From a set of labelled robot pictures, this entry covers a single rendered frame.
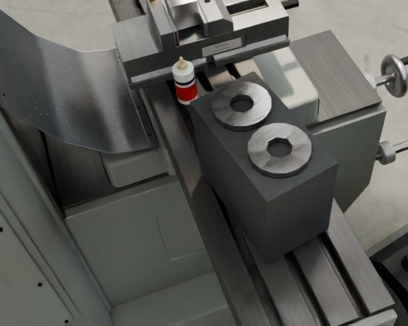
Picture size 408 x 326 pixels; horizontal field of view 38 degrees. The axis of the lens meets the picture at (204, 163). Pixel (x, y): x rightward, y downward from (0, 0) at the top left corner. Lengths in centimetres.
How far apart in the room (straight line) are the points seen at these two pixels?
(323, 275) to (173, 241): 67
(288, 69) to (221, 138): 54
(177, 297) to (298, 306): 84
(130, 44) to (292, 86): 37
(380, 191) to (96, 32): 146
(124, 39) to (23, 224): 42
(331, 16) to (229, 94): 189
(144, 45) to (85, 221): 42
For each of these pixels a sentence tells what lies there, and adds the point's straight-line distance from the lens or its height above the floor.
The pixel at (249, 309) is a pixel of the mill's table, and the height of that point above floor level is 92.
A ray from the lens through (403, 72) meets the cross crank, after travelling 159.
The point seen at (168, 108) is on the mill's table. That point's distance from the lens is 116.
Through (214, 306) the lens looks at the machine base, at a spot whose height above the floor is 20.
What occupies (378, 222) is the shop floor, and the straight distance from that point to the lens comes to 209.
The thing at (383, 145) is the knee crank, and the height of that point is 53.
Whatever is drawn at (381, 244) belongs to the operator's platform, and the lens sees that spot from 159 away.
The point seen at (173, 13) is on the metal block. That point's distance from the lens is 117.
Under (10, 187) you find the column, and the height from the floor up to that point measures 91.
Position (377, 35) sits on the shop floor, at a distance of 269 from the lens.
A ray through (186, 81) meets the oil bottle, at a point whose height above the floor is 98.
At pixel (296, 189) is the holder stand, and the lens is 82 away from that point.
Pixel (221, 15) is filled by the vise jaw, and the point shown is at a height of 103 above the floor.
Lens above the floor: 178
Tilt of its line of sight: 54 degrees down
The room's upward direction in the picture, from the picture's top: 9 degrees counter-clockwise
